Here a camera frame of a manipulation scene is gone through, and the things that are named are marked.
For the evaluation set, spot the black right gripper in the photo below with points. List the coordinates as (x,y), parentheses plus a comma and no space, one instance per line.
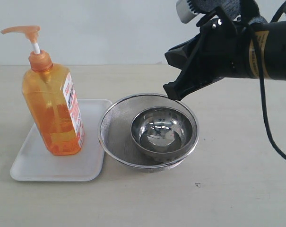
(219,51)

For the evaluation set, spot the orange pump soap bottle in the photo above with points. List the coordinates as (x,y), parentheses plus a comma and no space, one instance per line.
(50,96)

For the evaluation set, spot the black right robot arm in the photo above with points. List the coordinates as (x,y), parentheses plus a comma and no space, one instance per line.
(272,41)

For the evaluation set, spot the small stainless steel bowl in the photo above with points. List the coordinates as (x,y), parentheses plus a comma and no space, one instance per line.
(162,130)

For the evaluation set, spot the steel mesh colander bowl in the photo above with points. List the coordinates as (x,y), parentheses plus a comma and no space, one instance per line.
(115,139)

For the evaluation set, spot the white rectangular plastic tray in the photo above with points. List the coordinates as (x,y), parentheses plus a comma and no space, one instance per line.
(35,163)

